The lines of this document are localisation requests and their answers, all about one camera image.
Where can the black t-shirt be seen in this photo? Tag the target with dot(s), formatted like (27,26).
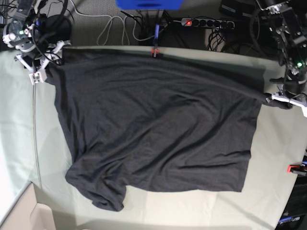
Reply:
(156,124)

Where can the blue box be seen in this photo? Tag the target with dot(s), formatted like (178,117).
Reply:
(149,4)

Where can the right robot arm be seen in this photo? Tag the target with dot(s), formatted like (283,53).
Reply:
(38,37)

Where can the middle red black clamp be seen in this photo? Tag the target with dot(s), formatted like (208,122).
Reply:
(154,52)

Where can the red black clamp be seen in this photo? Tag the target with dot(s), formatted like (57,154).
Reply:
(154,52)
(297,169)

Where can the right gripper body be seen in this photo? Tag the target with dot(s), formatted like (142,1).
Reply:
(36,62)

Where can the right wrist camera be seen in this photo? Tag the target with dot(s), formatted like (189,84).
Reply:
(37,77)

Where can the cardboard box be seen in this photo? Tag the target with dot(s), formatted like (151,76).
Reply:
(27,214)

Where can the right red black clamp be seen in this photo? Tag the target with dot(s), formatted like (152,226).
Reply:
(297,169)

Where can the black round bag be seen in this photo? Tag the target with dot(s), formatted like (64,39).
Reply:
(62,32)

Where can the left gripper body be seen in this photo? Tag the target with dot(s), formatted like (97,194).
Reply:
(291,91)

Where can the black equipment box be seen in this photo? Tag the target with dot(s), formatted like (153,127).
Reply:
(294,216)

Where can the black power strip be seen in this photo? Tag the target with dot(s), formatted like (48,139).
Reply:
(208,23)

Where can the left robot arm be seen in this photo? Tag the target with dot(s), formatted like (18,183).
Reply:
(291,38)

